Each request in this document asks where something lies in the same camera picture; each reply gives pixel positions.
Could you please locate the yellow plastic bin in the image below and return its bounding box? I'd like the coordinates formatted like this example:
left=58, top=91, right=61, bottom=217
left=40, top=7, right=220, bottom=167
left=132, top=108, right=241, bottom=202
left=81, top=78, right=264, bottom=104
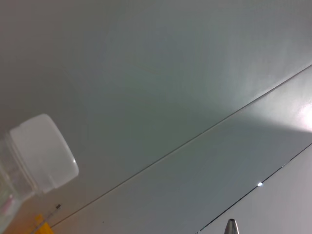
left=31, top=213, right=54, bottom=234

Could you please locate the clear green-label water bottle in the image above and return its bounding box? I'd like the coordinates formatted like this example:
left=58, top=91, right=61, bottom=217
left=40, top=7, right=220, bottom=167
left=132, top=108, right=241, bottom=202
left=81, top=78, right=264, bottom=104
left=0, top=113, right=80, bottom=230

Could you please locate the clear plastic ruler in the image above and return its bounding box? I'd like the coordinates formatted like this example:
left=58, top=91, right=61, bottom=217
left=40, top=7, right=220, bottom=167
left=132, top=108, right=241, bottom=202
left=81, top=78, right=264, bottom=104
left=30, top=203, right=61, bottom=234

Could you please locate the silver ballpoint pen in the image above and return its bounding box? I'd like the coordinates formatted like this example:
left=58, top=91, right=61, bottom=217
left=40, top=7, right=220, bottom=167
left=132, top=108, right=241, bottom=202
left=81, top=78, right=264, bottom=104
left=223, top=218, right=241, bottom=234

